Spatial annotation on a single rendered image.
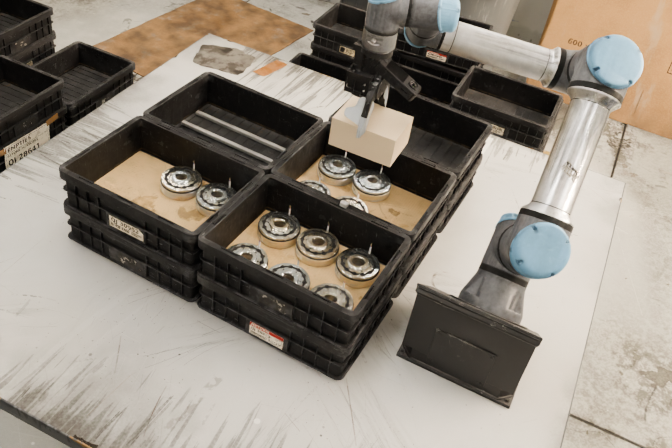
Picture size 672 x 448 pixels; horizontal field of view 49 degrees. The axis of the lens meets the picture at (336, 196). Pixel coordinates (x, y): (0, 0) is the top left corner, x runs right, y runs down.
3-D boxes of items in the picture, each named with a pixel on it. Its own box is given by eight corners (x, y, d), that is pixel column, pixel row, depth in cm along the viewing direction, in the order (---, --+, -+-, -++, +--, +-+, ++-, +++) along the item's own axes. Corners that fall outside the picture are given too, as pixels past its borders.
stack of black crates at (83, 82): (83, 108, 327) (77, 39, 306) (140, 131, 319) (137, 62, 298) (17, 152, 297) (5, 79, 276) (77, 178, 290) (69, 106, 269)
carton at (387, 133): (407, 142, 180) (413, 117, 175) (389, 167, 171) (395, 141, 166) (348, 120, 184) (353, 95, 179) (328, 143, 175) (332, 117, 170)
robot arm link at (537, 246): (538, 283, 163) (626, 58, 166) (561, 290, 148) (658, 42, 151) (488, 263, 163) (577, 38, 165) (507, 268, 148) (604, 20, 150)
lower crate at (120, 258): (261, 239, 196) (264, 205, 189) (192, 308, 175) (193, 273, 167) (142, 181, 208) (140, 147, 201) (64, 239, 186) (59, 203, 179)
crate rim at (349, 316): (411, 245, 172) (413, 237, 170) (353, 326, 150) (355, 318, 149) (267, 179, 183) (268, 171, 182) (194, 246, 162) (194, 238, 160)
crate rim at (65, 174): (267, 179, 184) (267, 171, 182) (194, 245, 162) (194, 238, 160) (139, 121, 195) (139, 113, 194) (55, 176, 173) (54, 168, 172)
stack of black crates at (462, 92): (531, 180, 331) (564, 95, 303) (515, 217, 309) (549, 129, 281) (448, 149, 341) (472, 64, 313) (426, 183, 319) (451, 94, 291)
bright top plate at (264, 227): (306, 222, 181) (307, 220, 180) (288, 246, 173) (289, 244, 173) (270, 207, 183) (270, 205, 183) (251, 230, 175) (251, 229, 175)
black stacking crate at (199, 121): (319, 154, 211) (324, 121, 204) (264, 207, 190) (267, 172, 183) (206, 105, 223) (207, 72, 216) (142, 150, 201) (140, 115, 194)
